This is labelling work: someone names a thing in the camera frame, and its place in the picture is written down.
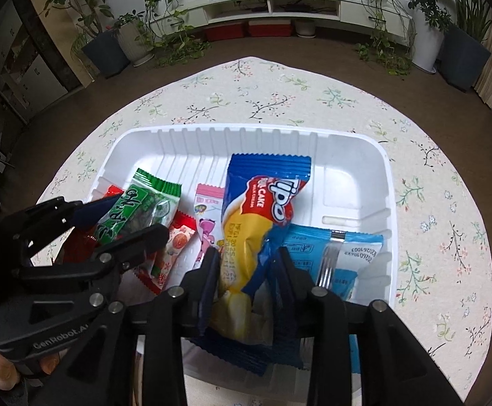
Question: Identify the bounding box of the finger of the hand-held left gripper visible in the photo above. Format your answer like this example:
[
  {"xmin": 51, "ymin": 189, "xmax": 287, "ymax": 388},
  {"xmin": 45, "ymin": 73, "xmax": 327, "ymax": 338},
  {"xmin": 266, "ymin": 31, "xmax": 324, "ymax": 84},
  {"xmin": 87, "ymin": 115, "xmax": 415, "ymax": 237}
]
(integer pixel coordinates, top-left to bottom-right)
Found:
[
  {"xmin": 15, "ymin": 223, "xmax": 170, "ymax": 280},
  {"xmin": 0, "ymin": 195, "xmax": 124, "ymax": 267}
]

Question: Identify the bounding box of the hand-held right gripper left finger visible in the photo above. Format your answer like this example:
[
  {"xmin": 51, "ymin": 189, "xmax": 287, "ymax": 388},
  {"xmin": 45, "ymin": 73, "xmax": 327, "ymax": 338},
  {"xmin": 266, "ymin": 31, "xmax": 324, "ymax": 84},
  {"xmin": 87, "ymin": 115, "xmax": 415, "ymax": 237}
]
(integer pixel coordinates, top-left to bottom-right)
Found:
[{"xmin": 60, "ymin": 247, "xmax": 221, "ymax": 406}]

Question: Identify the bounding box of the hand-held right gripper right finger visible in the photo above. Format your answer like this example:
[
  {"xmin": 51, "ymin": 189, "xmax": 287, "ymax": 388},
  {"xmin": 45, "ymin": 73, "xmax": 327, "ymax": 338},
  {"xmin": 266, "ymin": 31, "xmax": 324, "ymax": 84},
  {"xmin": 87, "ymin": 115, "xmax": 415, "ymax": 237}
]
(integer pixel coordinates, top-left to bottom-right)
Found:
[{"xmin": 271, "ymin": 247, "xmax": 462, "ymax": 406}]

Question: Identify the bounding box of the white fruit print snack packet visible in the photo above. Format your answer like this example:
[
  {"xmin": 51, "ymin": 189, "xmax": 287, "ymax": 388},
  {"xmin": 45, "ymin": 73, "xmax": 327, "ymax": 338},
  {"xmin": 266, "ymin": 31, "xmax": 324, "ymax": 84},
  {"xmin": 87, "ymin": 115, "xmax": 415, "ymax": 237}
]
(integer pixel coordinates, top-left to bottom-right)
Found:
[{"xmin": 134, "ymin": 211, "xmax": 196, "ymax": 296}]

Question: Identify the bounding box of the green snack packet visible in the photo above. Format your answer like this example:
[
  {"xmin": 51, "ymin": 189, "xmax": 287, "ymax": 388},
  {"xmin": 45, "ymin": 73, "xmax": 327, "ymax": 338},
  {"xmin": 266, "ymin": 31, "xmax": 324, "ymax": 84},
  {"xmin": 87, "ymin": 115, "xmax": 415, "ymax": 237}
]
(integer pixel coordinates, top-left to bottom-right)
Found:
[{"xmin": 96, "ymin": 168, "xmax": 182, "ymax": 246}]

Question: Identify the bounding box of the red snack packet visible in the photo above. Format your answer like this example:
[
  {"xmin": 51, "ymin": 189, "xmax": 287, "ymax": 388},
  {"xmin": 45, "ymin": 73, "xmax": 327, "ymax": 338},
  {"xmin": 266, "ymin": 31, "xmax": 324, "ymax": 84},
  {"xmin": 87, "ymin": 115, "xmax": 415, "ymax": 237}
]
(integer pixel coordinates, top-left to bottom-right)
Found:
[{"xmin": 62, "ymin": 184, "xmax": 125, "ymax": 265}]

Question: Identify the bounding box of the light blue snack packet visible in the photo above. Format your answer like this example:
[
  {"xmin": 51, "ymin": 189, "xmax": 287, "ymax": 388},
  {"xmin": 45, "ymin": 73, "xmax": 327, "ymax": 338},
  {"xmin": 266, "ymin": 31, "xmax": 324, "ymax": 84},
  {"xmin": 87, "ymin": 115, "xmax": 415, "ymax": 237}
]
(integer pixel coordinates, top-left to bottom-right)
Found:
[{"xmin": 271, "ymin": 222, "xmax": 384, "ymax": 303}]

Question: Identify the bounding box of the pink cartoon snack packet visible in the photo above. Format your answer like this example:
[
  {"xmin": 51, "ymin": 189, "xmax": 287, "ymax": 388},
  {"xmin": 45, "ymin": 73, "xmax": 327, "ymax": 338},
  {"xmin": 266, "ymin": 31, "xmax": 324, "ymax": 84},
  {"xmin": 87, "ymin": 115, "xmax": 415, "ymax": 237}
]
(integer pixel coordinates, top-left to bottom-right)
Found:
[{"xmin": 191, "ymin": 183, "xmax": 226, "ymax": 271}]

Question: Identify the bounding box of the blue yellow cake packet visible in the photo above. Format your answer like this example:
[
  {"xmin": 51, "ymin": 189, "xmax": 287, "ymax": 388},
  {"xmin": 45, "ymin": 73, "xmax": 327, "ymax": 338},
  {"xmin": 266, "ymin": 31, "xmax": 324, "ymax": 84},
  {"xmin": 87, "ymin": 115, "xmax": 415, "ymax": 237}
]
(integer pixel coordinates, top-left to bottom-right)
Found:
[{"xmin": 187, "ymin": 153, "xmax": 313, "ymax": 375}]

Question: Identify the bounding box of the white plastic tray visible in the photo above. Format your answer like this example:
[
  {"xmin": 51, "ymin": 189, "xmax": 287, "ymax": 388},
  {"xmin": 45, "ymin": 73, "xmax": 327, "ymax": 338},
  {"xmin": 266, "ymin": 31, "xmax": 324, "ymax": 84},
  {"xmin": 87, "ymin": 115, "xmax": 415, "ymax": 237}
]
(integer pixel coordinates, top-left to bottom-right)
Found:
[{"xmin": 83, "ymin": 123, "xmax": 399, "ymax": 394}]

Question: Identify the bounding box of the tall plant in dark pot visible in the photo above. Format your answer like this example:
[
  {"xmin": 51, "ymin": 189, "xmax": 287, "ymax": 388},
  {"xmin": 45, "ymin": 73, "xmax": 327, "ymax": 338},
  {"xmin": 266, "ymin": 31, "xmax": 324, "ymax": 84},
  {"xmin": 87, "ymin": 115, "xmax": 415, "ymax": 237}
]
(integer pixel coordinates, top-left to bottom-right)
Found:
[{"xmin": 43, "ymin": 0, "xmax": 130, "ymax": 79}]

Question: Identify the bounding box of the plant in grey ribbed pot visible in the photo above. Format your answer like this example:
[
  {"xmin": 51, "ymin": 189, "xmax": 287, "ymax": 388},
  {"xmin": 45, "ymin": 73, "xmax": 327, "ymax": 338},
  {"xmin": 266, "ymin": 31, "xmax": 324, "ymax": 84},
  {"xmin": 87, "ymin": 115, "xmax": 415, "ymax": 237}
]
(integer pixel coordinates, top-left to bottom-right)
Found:
[{"xmin": 113, "ymin": 10, "xmax": 156, "ymax": 67}]

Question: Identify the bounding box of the round floral tablecloth table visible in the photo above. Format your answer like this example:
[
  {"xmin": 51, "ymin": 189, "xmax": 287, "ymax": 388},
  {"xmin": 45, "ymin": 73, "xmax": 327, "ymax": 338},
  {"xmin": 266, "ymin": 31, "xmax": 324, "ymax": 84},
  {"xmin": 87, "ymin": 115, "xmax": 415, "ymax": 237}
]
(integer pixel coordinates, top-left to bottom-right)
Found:
[{"xmin": 37, "ymin": 56, "xmax": 492, "ymax": 406}]

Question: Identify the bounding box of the red storage box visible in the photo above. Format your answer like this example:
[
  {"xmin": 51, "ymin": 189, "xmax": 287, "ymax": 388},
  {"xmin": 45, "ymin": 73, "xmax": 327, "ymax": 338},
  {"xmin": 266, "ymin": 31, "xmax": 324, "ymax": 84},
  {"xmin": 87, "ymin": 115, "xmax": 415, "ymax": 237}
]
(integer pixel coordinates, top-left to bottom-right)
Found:
[
  {"xmin": 206, "ymin": 22, "xmax": 247, "ymax": 42},
  {"xmin": 247, "ymin": 19, "xmax": 292, "ymax": 38}
]

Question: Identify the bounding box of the white bowl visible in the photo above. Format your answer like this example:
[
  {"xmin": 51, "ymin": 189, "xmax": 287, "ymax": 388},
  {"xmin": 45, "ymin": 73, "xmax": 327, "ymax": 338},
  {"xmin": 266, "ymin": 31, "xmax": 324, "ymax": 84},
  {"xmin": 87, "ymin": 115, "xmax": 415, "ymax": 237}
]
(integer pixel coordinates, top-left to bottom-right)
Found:
[{"xmin": 294, "ymin": 18, "xmax": 316, "ymax": 38}]

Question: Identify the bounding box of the plant in white pot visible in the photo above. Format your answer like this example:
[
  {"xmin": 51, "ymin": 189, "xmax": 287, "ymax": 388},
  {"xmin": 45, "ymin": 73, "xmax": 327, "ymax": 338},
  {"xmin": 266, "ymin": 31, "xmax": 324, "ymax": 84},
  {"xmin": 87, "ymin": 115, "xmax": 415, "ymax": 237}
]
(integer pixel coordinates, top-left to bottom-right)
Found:
[{"xmin": 401, "ymin": 0, "xmax": 451, "ymax": 73}]

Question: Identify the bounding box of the white television cabinet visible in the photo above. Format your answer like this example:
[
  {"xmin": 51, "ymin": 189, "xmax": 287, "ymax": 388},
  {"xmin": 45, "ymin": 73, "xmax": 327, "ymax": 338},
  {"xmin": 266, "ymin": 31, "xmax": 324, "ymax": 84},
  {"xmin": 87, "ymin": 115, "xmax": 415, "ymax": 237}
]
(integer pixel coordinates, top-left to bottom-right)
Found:
[{"xmin": 150, "ymin": 0, "xmax": 413, "ymax": 47}]

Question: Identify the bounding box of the large leaf plant dark pot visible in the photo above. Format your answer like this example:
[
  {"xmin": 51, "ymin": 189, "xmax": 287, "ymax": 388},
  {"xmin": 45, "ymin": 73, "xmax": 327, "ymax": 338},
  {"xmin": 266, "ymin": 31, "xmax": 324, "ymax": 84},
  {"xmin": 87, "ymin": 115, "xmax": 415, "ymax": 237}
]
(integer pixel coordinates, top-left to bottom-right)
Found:
[{"xmin": 425, "ymin": 0, "xmax": 492, "ymax": 93}]

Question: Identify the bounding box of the wooden wall cabinet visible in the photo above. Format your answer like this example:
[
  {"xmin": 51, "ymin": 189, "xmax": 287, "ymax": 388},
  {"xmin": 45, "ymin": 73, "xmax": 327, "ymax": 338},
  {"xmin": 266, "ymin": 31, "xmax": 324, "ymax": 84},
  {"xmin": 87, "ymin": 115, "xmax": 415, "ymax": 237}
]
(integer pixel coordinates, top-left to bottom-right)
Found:
[{"xmin": 0, "ymin": 0, "xmax": 84, "ymax": 123}]

